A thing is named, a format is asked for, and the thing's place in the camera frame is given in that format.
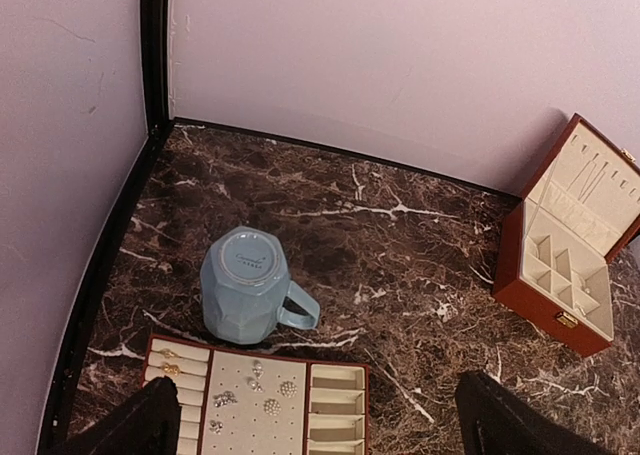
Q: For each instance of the crystal cluster earring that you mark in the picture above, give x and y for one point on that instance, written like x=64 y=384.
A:
x=224 y=399

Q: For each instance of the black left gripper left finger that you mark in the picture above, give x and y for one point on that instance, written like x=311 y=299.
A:
x=148 y=422

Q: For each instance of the pearl cluster earring upper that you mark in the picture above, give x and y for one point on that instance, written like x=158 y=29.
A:
x=288 y=389

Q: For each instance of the red jewelry tray insert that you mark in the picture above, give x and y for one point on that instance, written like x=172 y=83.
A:
x=328 y=415

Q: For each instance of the pearl cluster earring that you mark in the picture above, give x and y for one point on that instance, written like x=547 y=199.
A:
x=272 y=407
x=288 y=389

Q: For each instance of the light blue ceramic mug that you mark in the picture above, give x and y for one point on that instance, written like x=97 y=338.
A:
x=247 y=289

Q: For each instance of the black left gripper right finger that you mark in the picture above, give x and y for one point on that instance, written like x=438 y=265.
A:
x=494 y=421

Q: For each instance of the pearl drop earring pair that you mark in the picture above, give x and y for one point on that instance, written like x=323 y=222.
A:
x=254 y=380

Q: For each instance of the red open jewelry box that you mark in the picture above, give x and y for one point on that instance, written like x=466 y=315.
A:
x=577 y=212

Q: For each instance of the pearl cluster earring lower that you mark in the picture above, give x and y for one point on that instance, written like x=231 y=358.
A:
x=272 y=407

